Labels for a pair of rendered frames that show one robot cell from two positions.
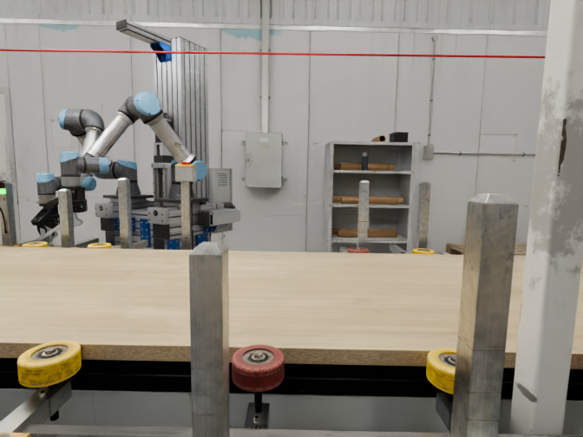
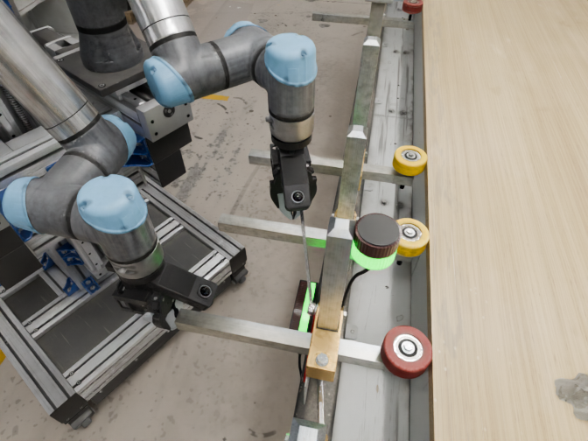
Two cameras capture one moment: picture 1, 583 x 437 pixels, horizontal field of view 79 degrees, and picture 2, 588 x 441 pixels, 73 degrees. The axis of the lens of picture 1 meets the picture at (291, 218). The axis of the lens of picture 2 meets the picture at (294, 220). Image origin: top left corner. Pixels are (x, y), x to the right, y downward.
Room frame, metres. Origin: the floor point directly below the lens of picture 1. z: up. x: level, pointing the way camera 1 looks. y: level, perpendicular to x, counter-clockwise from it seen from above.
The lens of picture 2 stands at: (1.47, 1.54, 1.53)
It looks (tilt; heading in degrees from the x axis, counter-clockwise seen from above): 49 degrees down; 281
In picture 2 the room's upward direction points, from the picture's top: straight up
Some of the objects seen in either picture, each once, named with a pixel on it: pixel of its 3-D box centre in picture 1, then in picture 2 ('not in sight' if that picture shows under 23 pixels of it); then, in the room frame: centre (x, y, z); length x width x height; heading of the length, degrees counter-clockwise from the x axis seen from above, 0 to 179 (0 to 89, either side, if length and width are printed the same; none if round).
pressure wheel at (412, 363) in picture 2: not in sight; (402, 360); (1.34, 1.24, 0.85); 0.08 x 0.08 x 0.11
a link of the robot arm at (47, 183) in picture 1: (46, 183); (117, 219); (1.77, 1.24, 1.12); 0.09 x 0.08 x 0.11; 179
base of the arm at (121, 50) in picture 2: (181, 190); (107, 38); (2.11, 0.66, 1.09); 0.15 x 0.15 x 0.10
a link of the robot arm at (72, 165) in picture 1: (70, 164); (290, 77); (1.58, 0.99, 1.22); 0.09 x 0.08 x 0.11; 136
